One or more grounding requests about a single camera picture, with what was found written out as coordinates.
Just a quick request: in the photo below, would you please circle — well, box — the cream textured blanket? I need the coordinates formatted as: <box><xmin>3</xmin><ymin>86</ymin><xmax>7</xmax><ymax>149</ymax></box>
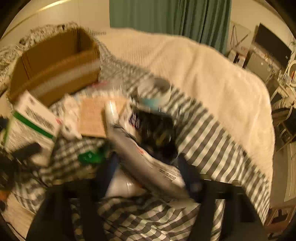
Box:
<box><xmin>95</xmin><ymin>27</ymin><xmax>276</xmax><ymax>183</ymax></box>

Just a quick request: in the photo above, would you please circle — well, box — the white box with green stripe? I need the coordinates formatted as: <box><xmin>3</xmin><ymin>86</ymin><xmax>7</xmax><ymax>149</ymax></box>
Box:
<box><xmin>3</xmin><ymin>90</ymin><xmax>61</xmax><ymax>166</ymax></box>

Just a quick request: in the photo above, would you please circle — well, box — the black pouch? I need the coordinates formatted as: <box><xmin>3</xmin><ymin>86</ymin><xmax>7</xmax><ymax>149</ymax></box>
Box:
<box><xmin>131</xmin><ymin>109</ymin><xmax>179</xmax><ymax>164</ymax></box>

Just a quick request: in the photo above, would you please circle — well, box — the grey cabinet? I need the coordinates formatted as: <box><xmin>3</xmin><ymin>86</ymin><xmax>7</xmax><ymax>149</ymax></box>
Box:
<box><xmin>245</xmin><ymin>49</ymin><xmax>282</xmax><ymax>82</ymax></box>

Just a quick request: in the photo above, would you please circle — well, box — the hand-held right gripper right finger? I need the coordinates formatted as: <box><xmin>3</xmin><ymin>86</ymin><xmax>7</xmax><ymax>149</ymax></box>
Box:
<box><xmin>176</xmin><ymin>155</ymin><xmax>266</xmax><ymax>241</ymax></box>

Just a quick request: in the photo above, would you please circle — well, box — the green curtain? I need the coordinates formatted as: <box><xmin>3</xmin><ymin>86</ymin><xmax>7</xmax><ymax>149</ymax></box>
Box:
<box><xmin>109</xmin><ymin>0</ymin><xmax>232</xmax><ymax>54</ymax></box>

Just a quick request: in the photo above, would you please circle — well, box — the grey printed plastic bag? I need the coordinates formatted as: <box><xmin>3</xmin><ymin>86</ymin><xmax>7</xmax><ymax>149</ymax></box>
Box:
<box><xmin>107</xmin><ymin>123</ymin><xmax>192</xmax><ymax>200</ymax></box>

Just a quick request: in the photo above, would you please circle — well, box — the grey white checked cloth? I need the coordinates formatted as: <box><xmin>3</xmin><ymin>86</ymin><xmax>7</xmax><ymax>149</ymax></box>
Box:
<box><xmin>14</xmin><ymin>37</ymin><xmax>271</xmax><ymax>241</ymax></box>

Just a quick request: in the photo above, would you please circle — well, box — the brown cardboard box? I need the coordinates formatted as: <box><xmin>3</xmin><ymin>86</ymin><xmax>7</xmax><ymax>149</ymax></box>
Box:
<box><xmin>6</xmin><ymin>27</ymin><xmax>101</xmax><ymax>107</ymax></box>

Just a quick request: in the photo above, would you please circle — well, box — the white crumpled tissue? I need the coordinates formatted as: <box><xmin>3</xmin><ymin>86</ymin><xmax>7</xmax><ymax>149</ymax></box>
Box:
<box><xmin>60</xmin><ymin>94</ymin><xmax>82</xmax><ymax>140</ymax></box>

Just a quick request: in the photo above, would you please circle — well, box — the black monitor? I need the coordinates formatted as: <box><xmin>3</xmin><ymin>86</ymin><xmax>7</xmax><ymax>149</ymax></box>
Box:
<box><xmin>254</xmin><ymin>23</ymin><xmax>292</xmax><ymax>68</ymax></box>

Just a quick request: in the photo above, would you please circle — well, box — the brown cardboard sheet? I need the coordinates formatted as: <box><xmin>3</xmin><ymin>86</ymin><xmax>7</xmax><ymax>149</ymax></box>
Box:
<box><xmin>77</xmin><ymin>96</ymin><xmax>128</xmax><ymax>139</ymax></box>

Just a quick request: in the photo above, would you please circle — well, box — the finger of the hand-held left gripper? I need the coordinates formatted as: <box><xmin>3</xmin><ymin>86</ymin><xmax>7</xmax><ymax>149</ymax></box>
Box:
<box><xmin>11</xmin><ymin>142</ymin><xmax>42</xmax><ymax>161</ymax></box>

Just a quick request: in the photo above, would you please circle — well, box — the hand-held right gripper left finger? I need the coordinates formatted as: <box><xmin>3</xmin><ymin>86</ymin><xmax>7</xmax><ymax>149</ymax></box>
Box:
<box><xmin>25</xmin><ymin>153</ymin><xmax>121</xmax><ymax>241</ymax></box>

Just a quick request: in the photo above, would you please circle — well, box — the green packet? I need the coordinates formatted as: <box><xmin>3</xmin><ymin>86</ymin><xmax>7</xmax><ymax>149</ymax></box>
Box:
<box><xmin>78</xmin><ymin>146</ymin><xmax>108</xmax><ymax>164</ymax></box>

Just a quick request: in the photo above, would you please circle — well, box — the white tape roll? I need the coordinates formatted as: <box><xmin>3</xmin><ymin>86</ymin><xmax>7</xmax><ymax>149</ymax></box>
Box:
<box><xmin>137</xmin><ymin>77</ymin><xmax>172</xmax><ymax>110</ymax></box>

